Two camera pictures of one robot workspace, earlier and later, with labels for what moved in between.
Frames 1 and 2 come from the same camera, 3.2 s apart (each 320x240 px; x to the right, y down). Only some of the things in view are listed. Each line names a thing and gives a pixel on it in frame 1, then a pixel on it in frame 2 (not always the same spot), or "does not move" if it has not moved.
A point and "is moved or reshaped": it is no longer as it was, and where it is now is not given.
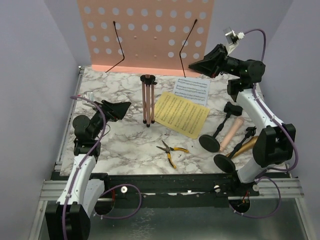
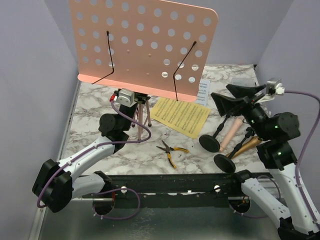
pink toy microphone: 238,123 does not move
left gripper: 115,111 -> 139,97
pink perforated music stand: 152,37 is moved or reshaped
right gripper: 219,59 -> 244,104
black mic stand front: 226,162 does not move
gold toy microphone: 244,147 does not move
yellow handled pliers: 167,149 does not move
